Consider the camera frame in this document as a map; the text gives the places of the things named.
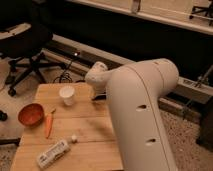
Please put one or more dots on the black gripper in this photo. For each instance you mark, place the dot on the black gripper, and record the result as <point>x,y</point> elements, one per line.
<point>99,97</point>

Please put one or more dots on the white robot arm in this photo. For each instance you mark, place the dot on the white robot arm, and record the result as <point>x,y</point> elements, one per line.
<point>132,93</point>

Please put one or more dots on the orange carrot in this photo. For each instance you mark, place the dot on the orange carrot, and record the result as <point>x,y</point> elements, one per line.
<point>48,123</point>

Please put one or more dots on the white plastic bottle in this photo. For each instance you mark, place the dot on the white plastic bottle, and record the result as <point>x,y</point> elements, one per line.
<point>54,152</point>

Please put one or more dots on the orange bowl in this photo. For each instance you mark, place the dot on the orange bowl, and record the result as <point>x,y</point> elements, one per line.
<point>31,115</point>

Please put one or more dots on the black office chair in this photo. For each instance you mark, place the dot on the black office chair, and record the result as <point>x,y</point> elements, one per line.
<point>22,37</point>

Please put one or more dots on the black chair base background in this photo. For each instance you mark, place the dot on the black chair base background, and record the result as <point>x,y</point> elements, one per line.
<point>207,12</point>

